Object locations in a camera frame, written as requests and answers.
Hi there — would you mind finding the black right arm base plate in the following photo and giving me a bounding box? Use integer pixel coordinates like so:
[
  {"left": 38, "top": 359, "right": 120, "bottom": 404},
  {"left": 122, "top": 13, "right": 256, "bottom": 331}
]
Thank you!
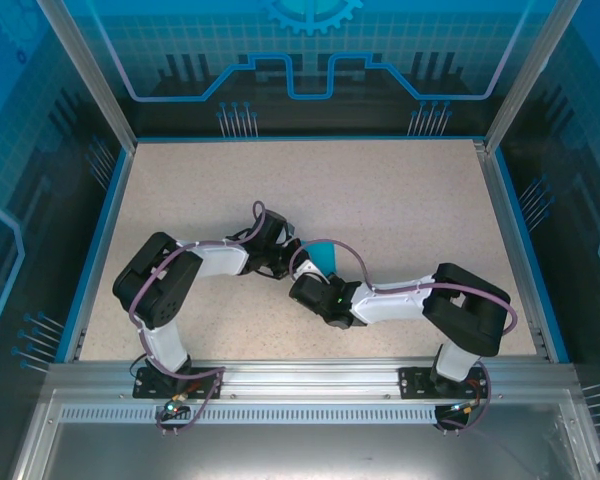
[{"left": 398, "top": 363, "right": 486, "bottom": 401}]

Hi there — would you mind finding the grey sheet metal tray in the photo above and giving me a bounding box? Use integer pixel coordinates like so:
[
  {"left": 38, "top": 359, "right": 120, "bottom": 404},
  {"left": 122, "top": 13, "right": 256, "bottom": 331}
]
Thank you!
[{"left": 9, "top": 389, "right": 600, "bottom": 480}]

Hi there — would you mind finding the aluminium frame post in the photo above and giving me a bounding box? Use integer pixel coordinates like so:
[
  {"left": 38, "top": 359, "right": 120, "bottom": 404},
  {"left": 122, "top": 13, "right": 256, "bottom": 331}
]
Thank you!
[
  {"left": 35, "top": 0, "right": 139, "bottom": 151},
  {"left": 483, "top": 0, "right": 581, "bottom": 154}
]

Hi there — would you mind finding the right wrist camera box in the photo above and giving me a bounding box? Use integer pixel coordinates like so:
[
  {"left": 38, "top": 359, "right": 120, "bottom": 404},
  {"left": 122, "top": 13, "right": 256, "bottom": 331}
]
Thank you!
[{"left": 297, "top": 258, "right": 327, "bottom": 282}]

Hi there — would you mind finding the blue printed side panel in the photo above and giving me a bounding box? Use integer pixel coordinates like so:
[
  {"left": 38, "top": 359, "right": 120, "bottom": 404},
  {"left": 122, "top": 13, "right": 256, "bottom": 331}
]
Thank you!
[
  {"left": 499, "top": 0, "right": 600, "bottom": 480},
  {"left": 0, "top": 0, "right": 131, "bottom": 480}
]

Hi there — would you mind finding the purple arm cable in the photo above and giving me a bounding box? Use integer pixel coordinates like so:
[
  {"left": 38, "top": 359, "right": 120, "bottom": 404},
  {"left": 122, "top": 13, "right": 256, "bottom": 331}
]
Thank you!
[
  {"left": 288, "top": 237, "right": 519, "bottom": 434},
  {"left": 128, "top": 200, "right": 269, "bottom": 436}
]

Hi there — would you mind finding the slotted metal cable duct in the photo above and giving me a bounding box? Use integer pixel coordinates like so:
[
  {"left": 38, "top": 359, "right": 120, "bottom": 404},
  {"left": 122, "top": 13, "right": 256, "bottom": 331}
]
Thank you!
[{"left": 57, "top": 405, "right": 441, "bottom": 426}]

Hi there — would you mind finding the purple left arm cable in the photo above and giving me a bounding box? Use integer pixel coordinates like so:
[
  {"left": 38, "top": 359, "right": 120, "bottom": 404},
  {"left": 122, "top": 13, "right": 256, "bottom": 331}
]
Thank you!
[{"left": 128, "top": 200, "right": 269, "bottom": 436}]

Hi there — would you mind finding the blue printed circuit-pattern panel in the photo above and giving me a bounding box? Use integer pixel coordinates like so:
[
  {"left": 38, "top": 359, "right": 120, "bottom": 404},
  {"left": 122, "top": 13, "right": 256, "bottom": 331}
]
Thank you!
[{"left": 62, "top": 0, "right": 556, "bottom": 139}]

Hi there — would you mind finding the blue table border frame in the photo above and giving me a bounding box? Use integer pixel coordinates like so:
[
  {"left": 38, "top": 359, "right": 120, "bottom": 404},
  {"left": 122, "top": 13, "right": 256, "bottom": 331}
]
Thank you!
[{"left": 54, "top": 135, "right": 571, "bottom": 364}]

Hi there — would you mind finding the aluminium side rail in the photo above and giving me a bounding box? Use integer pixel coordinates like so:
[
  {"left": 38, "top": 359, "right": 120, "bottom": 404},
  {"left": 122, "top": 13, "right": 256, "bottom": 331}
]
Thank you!
[{"left": 472, "top": 139, "right": 554, "bottom": 362}]

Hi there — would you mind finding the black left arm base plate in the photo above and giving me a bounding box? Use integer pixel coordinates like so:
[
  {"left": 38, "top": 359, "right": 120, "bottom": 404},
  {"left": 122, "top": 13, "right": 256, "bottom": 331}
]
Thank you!
[{"left": 132, "top": 364, "right": 224, "bottom": 401}]

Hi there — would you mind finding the aluminium mounting beam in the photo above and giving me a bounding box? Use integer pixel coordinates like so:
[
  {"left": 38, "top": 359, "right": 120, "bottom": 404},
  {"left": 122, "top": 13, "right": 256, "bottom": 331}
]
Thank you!
[{"left": 44, "top": 357, "right": 579, "bottom": 401}]

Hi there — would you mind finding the cable connector with green light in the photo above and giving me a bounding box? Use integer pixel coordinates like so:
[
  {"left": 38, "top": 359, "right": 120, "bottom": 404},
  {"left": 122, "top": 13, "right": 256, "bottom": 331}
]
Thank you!
[{"left": 162, "top": 392, "right": 189, "bottom": 417}]

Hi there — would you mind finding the cable connector with orange tip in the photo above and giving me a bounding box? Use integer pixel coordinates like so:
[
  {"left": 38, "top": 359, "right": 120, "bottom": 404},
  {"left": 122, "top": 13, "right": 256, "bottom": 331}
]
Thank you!
[{"left": 447, "top": 399, "right": 484, "bottom": 416}]

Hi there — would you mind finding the teal cloth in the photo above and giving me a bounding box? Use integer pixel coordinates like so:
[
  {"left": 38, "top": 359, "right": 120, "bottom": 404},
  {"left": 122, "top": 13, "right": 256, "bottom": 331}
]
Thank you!
[{"left": 302, "top": 239, "right": 342, "bottom": 274}]

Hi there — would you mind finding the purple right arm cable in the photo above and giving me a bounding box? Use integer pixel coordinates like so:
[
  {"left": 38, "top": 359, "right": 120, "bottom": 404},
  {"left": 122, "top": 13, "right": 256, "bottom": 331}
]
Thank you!
[{"left": 288, "top": 237, "right": 519, "bottom": 434}]

